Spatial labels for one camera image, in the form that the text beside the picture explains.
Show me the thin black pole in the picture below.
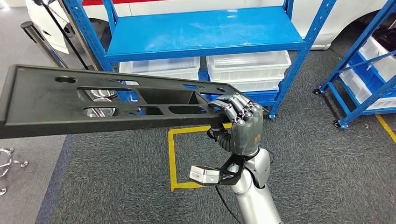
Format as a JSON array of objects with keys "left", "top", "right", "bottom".
[{"left": 32, "top": 0, "right": 90, "bottom": 70}]

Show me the blue metal shelf rack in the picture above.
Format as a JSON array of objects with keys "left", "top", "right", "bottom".
[
  {"left": 314, "top": 0, "right": 396, "bottom": 129},
  {"left": 62, "top": 0, "right": 338, "bottom": 119}
]

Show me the blue plastic bin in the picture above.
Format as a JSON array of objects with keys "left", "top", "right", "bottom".
[
  {"left": 349, "top": 52, "right": 396, "bottom": 99},
  {"left": 202, "top": 90, "right": 279, "bottom": 107}
]

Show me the black camera bracket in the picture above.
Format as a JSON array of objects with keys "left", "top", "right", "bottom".
[{"left": 198, "top": 153, "right": 247, "bottom": 187}]

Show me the yellow floor tape square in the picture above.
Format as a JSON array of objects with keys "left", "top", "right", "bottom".
[{"left": 168, "top": 123, "right": 233, "bottom": 192}]

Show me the black plastic panel part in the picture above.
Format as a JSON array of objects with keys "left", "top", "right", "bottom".
[{"left": 0, "top": 64, "right": 270, "bottom": 140}]

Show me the chrome stanchion post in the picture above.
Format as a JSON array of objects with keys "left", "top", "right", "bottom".
[
  {"left": 57, "top": 0, "right": 104, "bottom": 72},
  {"left": 21, "top": 21, "right": 118, "bottom": 118}
]

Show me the white car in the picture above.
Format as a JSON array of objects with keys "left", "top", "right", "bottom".
[{"left": 24, "top": 0, "right": 396, "bottom": 55}]

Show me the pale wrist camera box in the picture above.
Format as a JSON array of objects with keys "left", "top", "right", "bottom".
[{"left": 189, "top": 165, "right": 221, "bottom": 184}]

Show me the chrome stool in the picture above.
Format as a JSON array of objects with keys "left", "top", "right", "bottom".
[{"left": 0, "top": 147, "right": 28, "bottom": 196}]

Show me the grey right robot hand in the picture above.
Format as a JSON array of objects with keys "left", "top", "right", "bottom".
[{"left": 206, "top": 92, "right": 264, "bottom": 157}]

